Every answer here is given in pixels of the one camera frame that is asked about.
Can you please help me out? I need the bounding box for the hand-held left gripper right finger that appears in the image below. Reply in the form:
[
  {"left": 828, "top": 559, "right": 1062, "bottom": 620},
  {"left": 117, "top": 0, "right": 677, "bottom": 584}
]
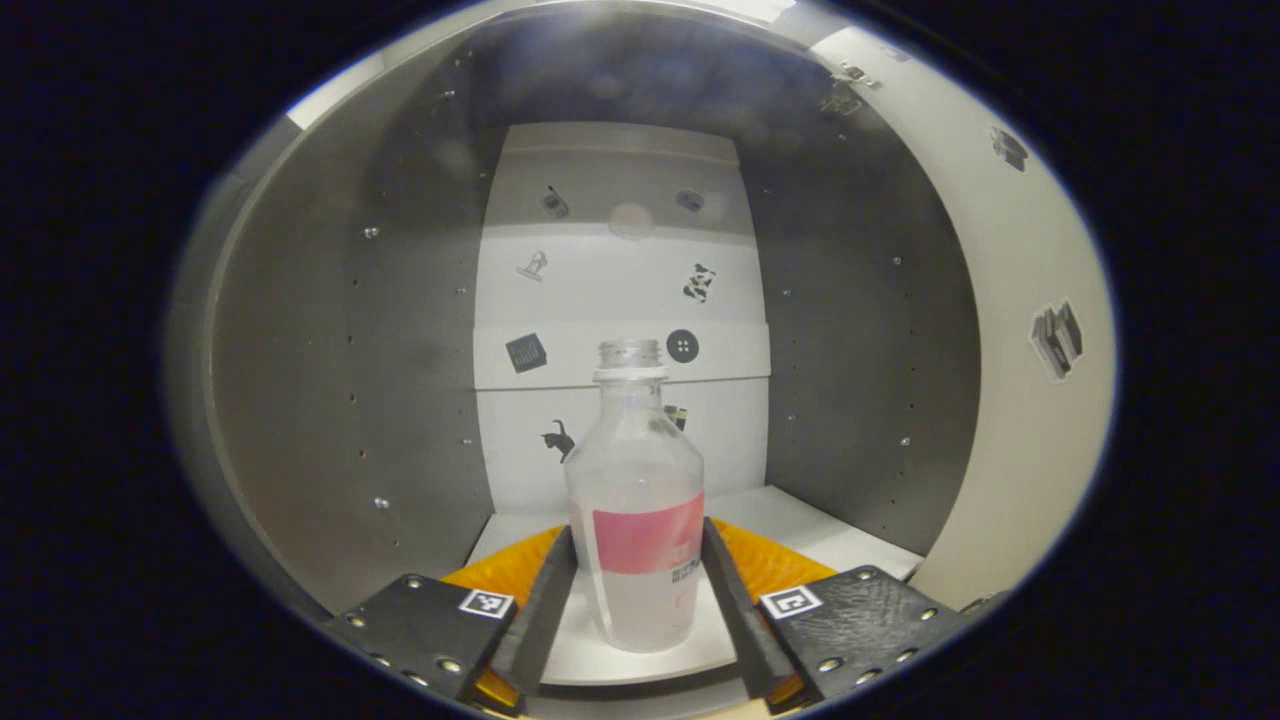
[{"left": 700, "top": 516, "right": 1009, "bottom": 715}]

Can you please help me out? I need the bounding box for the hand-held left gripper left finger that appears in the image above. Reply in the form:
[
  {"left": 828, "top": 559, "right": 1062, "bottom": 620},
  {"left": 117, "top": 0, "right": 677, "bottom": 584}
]
[{"left": 320, "top": 523, "right": 581, "bottom": 718}]

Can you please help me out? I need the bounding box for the clear plastic bottle red label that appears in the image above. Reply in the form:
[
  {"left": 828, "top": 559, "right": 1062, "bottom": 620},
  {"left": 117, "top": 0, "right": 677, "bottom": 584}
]
[{"left": 564, "top": 339, "right": 707, "bottom": 654}]

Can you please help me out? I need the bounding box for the grey cabinet door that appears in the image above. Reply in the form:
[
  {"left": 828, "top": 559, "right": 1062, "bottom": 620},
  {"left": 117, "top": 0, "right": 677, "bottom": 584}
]
[{"left": 800, "top": 25, "right": 1119, "bottom": 613}]

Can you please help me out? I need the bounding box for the grey cabinet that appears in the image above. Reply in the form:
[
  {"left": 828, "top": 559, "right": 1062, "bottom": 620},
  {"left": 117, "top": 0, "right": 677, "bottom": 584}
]
[{"left": 165, "top": 10, "right": 981, "bottom": 693}]

